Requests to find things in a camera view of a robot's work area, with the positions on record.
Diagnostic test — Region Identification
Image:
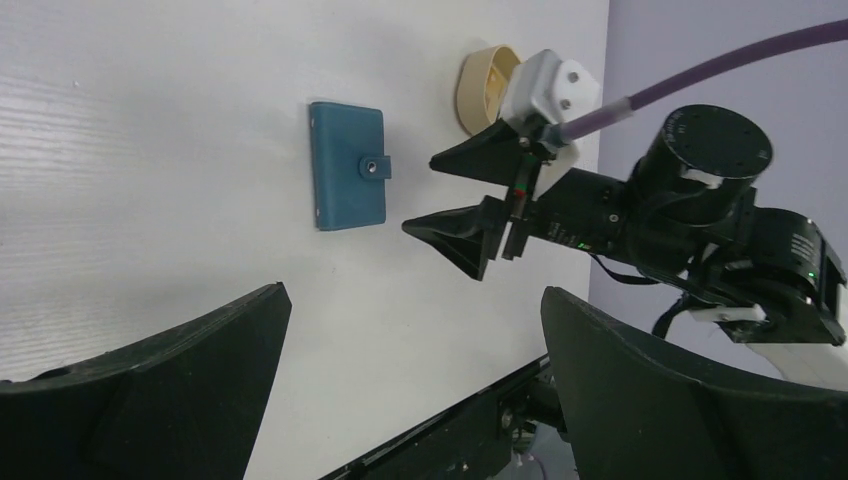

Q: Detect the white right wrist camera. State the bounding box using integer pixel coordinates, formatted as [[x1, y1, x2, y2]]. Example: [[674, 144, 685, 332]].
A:
[[498, 49, 601, 131]]

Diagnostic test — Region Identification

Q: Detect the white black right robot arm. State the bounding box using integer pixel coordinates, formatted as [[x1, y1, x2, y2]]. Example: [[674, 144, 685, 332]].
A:
[[402, 104, 847, 391]]

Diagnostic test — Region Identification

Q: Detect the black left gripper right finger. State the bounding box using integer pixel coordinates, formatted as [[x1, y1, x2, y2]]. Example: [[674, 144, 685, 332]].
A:
[[541, 286, 847, 479]]

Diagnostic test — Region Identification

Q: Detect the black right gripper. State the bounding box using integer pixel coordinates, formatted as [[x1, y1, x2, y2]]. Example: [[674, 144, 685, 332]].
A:
[[401, 104, 774, 281]]

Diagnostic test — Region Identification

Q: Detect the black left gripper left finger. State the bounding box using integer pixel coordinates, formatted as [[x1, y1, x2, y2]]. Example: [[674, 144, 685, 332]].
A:
[[1, 283, 292, 479]]

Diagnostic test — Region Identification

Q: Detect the beige oval plastic tray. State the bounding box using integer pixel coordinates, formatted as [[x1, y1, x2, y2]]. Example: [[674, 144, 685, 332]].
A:
[[455, 44, 521, 136]]

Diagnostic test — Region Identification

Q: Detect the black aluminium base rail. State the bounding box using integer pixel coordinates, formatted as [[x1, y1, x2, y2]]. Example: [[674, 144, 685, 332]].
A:
[[324, 356, 569, 479]]

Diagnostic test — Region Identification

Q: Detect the blue leather card holder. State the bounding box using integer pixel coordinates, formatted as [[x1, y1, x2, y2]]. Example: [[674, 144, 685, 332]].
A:
[[309, 101, 392, 231]]

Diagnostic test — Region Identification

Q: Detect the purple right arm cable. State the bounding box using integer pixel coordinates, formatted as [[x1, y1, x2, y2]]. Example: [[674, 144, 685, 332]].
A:
[[549, 18, 848, 144]]

